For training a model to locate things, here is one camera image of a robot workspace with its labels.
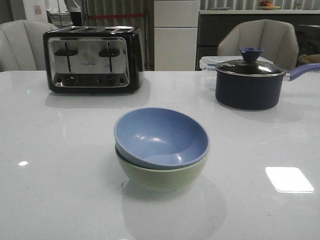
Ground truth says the blue bowl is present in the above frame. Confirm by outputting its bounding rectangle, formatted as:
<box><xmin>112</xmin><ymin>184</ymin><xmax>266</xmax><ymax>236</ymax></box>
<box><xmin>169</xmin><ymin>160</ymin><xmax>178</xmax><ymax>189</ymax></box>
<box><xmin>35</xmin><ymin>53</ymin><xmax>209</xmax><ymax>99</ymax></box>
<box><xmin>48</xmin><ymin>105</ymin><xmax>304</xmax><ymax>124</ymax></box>
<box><xmin>113</xmin><ymin>107</ymin><xmax>210</xmax><ymax>170</ymax></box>

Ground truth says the green bowl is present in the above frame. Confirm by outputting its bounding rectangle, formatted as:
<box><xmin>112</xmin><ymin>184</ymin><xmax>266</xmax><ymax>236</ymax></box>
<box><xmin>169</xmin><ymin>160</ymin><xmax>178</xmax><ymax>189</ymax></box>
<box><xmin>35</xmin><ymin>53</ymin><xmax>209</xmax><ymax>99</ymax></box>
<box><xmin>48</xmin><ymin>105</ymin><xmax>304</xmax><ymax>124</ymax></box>
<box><xmin>114</xmin><ymin>147</ymin><xmax>210</xmax><ymax>192</ymax></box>

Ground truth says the clear plastic storage container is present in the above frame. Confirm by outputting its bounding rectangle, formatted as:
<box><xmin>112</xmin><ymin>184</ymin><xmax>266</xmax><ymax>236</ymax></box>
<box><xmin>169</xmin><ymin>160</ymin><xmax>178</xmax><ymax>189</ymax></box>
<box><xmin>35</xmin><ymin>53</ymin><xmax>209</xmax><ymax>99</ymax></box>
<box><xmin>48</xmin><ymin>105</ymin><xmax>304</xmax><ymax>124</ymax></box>
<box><xmin>199</xmin><ymin>55</ymin><xmax>274</xmax><ymax>91</ymax></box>

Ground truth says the dark blue saucepan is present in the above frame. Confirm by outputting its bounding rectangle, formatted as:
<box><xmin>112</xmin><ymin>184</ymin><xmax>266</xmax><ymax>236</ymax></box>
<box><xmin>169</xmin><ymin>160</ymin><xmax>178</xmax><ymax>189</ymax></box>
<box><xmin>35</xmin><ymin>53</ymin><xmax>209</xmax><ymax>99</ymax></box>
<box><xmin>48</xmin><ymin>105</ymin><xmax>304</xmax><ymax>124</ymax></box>
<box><xmin>215</xmin><ymin>63</ymin><xmax>320</xmax><ymax>111</ymax></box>

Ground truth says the black chrome four-slot toaster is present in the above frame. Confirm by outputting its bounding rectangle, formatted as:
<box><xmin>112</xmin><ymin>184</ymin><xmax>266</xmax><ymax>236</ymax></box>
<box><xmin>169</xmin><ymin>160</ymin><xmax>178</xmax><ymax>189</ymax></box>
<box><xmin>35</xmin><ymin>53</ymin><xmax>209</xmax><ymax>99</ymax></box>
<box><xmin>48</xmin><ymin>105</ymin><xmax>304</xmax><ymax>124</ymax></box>
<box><xmin>43</xmin><ymin>26</ymin><xmax>145</xmax><ymax>94</ymax></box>

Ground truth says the white refrigerator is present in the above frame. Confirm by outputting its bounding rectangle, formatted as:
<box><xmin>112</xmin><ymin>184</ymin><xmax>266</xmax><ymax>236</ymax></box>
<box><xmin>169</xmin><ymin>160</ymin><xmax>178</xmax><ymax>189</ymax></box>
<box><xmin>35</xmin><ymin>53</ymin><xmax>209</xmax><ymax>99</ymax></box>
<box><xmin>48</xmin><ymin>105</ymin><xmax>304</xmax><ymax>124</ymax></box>
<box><xmin>154</xmin><ymin>0</ymin><xmax>201</xmax><ymax>71</ymax></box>

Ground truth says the glass pot lid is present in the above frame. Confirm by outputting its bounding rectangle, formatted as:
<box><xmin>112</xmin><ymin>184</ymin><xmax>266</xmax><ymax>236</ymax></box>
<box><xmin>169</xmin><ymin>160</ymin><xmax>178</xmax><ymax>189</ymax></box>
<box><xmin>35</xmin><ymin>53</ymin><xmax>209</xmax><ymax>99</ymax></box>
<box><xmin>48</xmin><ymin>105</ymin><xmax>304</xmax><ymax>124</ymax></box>
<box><xmin>215</xmin><ymin>47</ymin><xmax>286</xmax><ymax>77</ymax></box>

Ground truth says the red barrier belt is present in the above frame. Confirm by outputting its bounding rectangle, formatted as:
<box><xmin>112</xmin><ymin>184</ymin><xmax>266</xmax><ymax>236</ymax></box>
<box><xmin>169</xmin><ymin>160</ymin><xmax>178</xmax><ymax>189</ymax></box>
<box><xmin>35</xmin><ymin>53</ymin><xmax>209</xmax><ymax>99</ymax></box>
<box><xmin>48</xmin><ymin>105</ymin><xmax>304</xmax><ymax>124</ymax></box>
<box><xmin>88</xmin><ymin>13</ymin><xmax>146</xmax><ymax>19</ymax></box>

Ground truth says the person in background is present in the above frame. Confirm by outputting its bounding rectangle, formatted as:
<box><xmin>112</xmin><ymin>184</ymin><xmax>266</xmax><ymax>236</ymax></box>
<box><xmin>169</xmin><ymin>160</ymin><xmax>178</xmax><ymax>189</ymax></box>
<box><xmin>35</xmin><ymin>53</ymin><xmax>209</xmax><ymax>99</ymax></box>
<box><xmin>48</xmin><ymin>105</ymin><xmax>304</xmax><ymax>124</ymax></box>
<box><xmin>64</xmin><ymin>0</ymin><xmax>83</xmax><ymax>26</ymax></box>

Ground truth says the metal cart in background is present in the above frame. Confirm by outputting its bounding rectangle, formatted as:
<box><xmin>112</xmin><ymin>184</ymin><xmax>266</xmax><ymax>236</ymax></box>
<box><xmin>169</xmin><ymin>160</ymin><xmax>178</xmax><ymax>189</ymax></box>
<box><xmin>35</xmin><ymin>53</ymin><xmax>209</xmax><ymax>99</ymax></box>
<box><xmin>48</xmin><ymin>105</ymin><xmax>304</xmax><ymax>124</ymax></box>
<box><xmin>46</xmin><ymin>10</ymin><xmax>73</xmax><ymax>28</ymax></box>

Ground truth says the beige armchair right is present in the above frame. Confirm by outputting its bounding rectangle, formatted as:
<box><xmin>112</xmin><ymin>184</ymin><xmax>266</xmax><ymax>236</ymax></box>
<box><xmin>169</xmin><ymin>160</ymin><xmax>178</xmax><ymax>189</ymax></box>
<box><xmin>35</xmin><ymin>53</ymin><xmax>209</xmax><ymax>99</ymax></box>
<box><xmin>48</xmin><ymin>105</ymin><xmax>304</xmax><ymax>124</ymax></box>
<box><xmin>217</xmin><ymin>19</ymin><xmax>299</xmax><ymax>70</ymax></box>

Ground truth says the beige armchair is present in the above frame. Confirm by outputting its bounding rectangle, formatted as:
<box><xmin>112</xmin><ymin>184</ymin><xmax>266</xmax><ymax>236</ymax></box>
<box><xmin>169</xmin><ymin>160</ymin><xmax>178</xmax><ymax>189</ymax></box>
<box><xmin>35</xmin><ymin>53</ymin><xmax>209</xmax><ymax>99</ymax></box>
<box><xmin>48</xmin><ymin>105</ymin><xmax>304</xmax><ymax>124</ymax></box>
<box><xmin>217</xmin><ymin>19</ymin><xmax>299</xmax><ymax>70</ymax></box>
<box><xmin>0</xmin><ymin>19</ymin><xmax>57</xmax><ymax>72</ymax></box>

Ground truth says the fruit bowl on counter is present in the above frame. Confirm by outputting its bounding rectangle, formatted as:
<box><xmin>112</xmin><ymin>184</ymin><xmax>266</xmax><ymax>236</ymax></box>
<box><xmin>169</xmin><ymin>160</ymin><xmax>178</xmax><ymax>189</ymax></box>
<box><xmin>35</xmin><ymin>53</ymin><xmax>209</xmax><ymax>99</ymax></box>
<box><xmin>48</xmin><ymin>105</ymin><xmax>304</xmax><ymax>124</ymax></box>
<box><xmin>257</xmin><ymin>0</ymin><xmax>281</xmax><ymax>10</ymax></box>

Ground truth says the beige armchair left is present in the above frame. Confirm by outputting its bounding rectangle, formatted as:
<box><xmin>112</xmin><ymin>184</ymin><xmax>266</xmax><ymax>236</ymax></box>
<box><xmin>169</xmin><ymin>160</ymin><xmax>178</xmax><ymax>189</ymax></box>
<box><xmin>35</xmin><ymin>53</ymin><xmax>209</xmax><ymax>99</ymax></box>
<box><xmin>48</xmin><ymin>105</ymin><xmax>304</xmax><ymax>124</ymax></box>
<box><xmin>0</xmin><ymin>19</ymin><xmax>57</xmax><ymax>72</ymax></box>

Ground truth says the pink paper on wall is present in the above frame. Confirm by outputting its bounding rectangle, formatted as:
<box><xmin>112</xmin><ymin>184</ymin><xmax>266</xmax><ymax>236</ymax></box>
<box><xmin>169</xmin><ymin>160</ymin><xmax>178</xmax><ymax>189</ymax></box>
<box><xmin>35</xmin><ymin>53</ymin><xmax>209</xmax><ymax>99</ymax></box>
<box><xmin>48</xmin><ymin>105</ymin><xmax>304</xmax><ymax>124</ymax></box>
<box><xmin>33</xmin><ymin>4</ymin><xmax>42</xmax><ymax>16</ymax></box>

